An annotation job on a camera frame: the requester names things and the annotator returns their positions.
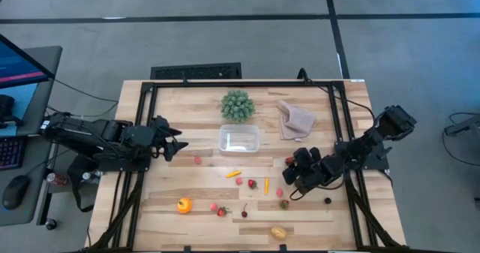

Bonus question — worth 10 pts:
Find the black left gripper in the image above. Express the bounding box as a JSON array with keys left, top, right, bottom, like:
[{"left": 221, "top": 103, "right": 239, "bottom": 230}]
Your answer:
[{"left": 150, "top": 115, "right": 190, "bottom": 162}]

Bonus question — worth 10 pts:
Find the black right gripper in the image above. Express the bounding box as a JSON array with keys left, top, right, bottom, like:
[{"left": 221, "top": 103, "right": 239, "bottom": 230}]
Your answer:
[{"left": 281, "top": 146, "right": 327, "bottom": 194}]

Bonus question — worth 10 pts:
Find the small orange toy pumpkin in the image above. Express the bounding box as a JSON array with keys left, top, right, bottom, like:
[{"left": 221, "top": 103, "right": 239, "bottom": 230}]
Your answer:
[{"left": 176, "top": 197, "right": 193, "bottom": 214}]

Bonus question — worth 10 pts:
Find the clear plastic tupperware container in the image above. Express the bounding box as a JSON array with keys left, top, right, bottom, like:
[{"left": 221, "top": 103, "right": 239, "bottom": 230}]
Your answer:
[{"left": 219, "top": 123, "right": 261, "bottom": 153}]

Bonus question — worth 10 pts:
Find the beige folded cloth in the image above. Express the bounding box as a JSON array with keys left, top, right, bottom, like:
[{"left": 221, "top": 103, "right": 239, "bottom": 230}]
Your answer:
[{"left": 276, "top": 99, "right": 317, "bottom": 141}]

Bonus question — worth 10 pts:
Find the black floor vent grate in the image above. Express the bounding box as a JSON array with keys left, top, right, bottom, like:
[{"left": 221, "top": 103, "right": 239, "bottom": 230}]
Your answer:
[{"left": 150, "top": 62, "right": 243, "bottom": 80}]

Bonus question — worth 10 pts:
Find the green artificial plant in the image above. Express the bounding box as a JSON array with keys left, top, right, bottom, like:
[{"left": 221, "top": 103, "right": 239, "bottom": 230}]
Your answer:
[{"left": 220, "top": 89, "right": 257, "bottom": 124}]

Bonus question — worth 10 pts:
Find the small bottle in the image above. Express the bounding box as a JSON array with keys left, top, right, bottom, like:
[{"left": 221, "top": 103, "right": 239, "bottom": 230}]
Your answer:
[{"left": 81, "top": 170, "right": 104, "bottom": 183}]

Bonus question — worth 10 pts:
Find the red soda can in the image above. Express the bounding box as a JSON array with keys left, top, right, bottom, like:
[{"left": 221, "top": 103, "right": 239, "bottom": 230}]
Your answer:
[{"left": 45, "top": 172, "right": 69, "bottom": 187}]

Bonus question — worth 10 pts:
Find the grey desk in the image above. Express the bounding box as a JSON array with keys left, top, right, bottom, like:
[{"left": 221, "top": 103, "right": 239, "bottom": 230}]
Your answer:
[{"left": 0, "top": 45, "right": 64, "bottom": 227}]

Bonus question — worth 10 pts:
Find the black keyboard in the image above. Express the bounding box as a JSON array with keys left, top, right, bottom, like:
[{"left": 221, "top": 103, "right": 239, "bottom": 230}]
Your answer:
[{"left": 0, "top": 135, "right": 26, "bottom": 171}]

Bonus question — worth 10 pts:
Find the black computer mouse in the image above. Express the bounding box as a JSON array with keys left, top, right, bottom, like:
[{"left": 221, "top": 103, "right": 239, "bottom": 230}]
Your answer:
[{"left": 1, "top": 174, "right": 32, "bottom": 211}]

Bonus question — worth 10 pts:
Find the black monitor stand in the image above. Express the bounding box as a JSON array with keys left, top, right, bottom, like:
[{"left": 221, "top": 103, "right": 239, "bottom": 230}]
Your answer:
[{"left": 0, "top": 94, "right": 24, "bottom": 129}]

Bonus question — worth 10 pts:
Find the computer monitor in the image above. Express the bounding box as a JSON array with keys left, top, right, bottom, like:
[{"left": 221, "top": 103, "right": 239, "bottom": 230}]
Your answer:
[{"left": 0, "top": 33, "right": 56, "bottom": 138}]

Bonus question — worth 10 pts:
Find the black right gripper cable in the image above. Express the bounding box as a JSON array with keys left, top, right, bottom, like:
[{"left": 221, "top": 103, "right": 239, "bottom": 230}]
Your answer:
[{"left": 287, "top": 169, "right": 347, "bottom": 203}]

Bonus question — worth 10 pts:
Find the black desk cable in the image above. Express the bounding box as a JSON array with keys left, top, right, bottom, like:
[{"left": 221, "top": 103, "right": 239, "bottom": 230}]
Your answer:
[{"left": 45, "top": 101, "right": 119, "bottom": 119}]

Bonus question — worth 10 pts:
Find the black aluminium table frame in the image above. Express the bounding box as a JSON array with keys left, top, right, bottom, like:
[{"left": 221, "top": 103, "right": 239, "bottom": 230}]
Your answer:
[{"left": 85, "top": 79, "right": 407, "bottom": 253}]

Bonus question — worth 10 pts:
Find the black table power cable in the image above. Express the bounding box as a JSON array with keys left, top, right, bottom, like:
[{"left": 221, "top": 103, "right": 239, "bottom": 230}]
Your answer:
[{"left": 297, "top": 68, "right": 377, "bottom": 129}]

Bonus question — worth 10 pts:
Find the black monitor cable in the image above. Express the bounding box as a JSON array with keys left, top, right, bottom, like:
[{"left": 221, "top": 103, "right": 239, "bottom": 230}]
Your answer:
[{"left": 50, "top": 77, "right": 119, "bottom": 104}]

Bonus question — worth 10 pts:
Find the black floor cable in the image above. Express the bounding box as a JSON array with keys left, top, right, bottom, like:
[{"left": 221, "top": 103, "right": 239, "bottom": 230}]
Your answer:
[{"left": 440, "top": 112, "right": 480, "bottom": 167}]

